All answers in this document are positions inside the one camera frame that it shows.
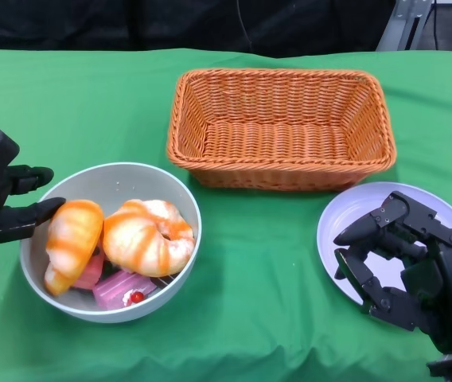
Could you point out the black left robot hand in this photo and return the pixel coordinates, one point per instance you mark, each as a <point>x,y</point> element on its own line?
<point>19,223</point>

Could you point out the striped croissant bread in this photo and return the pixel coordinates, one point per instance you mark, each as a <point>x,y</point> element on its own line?
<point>75,238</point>

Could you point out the salmon cake with black dot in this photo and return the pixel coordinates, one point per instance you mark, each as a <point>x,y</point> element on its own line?
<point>90,274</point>

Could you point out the pale green bowl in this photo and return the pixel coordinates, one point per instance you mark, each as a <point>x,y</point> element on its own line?
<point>130,183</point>

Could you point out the pink cake with cherry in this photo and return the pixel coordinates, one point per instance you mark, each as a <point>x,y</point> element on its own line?
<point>118,288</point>

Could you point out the lilac plate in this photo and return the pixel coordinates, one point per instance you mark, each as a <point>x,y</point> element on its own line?
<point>337,223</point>

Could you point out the orange wicker basket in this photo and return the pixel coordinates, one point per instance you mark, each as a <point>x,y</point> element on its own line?
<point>277,143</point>

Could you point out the green tablecloth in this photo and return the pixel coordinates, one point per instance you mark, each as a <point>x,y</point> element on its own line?
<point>250,258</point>

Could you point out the black cloth backdrop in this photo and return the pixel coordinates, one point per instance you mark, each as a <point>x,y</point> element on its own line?
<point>90,24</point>

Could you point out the grey metal stand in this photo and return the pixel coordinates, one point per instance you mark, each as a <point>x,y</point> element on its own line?
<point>403,24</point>

